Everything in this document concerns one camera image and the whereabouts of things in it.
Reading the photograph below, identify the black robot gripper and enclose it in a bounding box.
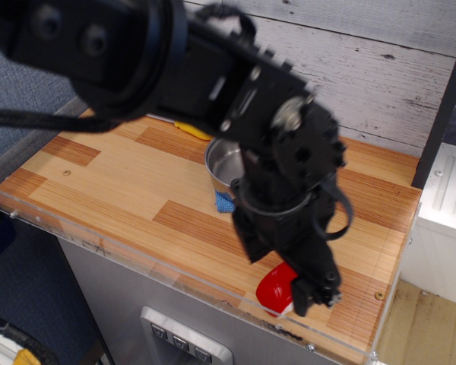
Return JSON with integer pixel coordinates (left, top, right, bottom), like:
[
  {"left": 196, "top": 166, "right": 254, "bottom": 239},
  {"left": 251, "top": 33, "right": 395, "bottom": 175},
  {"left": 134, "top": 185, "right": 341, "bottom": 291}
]
[{"left": 231, "top": 182, "right": 344, "bottom": 317}]

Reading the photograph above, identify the red toy sushi box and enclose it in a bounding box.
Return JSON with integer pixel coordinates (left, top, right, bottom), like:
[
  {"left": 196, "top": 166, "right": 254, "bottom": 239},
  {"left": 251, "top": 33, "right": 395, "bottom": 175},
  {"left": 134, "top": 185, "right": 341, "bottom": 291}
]
[{"left": 255, "top": 262, "right": 297, "bottom": 318}]

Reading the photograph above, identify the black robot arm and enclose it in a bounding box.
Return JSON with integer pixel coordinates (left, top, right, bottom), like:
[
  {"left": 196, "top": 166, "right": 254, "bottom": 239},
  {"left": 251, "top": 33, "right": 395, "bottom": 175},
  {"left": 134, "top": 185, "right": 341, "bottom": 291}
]
[{"left": 0, "top": 1, "right": 352, "bottom": 316}]

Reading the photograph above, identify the blue cloth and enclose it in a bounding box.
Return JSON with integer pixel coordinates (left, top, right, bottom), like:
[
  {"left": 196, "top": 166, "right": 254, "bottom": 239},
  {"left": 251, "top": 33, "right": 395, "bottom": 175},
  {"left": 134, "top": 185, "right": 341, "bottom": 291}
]
[{"left": 215, "top": 191, "right": 235, "bottom": 214}]

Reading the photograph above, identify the stainless steel pot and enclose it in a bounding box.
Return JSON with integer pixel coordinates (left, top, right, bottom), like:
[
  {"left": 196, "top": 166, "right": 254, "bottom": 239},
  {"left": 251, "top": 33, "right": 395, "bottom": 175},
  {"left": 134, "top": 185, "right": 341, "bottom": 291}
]
[{"left": 204, "top": 138, "right": 244, "bottom": 200}]

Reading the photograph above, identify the silver button panel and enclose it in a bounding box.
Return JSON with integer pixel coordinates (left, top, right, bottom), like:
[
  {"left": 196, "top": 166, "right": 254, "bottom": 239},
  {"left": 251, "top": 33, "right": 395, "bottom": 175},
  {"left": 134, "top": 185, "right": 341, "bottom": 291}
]
[{"left": 140, "top": 306, "right": 234, "bottom": 364}]

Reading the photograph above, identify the white aluminium side unit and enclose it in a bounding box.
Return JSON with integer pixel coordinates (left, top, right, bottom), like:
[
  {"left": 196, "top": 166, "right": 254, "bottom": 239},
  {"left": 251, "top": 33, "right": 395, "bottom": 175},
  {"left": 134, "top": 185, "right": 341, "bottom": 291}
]
[{"left": 401, "top": 143, "right": 456, "bottom": 303}]

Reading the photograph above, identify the yellow white toy knife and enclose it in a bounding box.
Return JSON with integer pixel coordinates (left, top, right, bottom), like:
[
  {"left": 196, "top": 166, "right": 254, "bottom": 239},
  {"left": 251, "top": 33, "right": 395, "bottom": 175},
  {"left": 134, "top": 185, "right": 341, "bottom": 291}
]
[{"left": 174, "top": 121, "right": 214, "bottom": 141}]

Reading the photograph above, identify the clear acrylic guard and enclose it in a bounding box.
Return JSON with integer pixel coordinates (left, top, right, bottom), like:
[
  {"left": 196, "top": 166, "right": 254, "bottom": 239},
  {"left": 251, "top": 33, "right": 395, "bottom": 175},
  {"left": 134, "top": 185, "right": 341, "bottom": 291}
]
[{"left": 0, "top": 179, "right": 416, "bottom": 364}]

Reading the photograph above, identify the black cable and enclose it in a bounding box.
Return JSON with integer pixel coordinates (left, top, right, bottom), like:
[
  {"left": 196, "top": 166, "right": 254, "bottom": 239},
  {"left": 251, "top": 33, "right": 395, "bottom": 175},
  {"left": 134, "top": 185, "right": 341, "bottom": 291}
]
[{"left": 0, "top": 317, "right": 60, "bottom": 365}]

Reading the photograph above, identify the dark right post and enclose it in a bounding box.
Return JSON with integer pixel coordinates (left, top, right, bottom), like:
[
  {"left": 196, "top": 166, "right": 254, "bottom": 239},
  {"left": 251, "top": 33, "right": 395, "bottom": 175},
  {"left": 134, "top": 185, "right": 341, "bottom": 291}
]
[{"left": 411, "top": 60, "right": 456, "bottom": 189}]

